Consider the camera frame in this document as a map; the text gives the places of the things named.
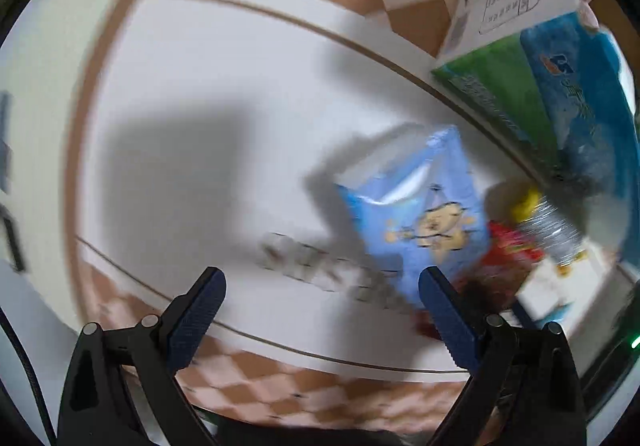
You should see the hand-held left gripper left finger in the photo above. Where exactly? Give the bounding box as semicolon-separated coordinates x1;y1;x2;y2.
57;267;227;446

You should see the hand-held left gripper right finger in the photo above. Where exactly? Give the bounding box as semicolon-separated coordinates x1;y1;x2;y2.
418;266;587;446

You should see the blue cartoon snack packet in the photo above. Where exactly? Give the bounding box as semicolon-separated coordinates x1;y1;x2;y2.
336;126;492;314

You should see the red snack packet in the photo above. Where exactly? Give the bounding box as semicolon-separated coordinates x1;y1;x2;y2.
410;221;548;342

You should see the small white box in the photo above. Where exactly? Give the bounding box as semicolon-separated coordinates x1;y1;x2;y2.
515;246;608;331

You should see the clear bottle with yellow cap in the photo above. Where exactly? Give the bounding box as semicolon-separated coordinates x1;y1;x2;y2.
510;186;588;277

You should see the white mat with brown edge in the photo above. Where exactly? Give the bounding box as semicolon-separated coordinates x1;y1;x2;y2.
65;0;556;374

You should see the blue tissue pack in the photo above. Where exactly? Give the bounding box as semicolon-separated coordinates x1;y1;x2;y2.
520;12;640;197

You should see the white and green cardboard box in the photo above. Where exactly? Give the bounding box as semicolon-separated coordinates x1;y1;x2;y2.
431;0;581;167

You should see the black cable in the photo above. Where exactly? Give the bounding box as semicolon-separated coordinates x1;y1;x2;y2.
0;308;57;446

